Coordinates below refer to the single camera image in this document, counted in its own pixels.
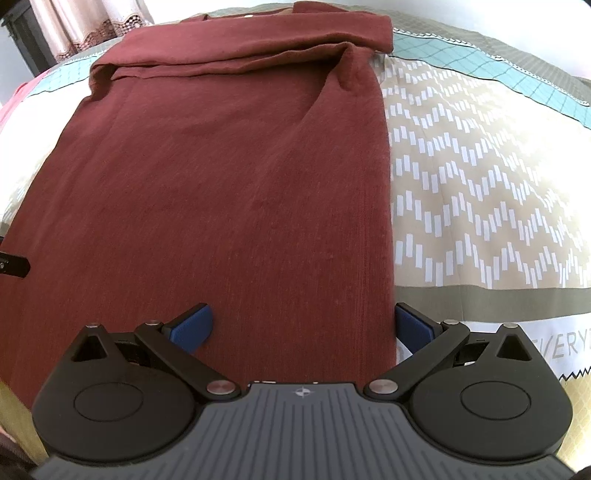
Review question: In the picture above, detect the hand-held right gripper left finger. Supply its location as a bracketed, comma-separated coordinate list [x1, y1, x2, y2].
[69, 303, 238, 402]

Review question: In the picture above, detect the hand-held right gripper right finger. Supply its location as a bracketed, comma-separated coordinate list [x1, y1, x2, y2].
[364, 303, 541, 401]

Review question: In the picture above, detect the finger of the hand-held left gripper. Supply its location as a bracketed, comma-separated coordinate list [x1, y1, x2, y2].
[0, 250, 31, 278]

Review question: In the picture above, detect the maroon long-sleeve sweater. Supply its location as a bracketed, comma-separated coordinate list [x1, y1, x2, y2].
[9, 0, 399, 407]

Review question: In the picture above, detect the patterned bed sheet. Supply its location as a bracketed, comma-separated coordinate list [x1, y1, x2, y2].
[0, 0, 591, 480]

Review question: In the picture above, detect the pink cloth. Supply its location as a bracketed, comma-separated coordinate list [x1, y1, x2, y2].
[0, 80, 34, 126]

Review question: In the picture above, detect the pink lace-trimmed curtain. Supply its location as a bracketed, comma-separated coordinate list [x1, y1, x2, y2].
[28, 0, 153, 65]

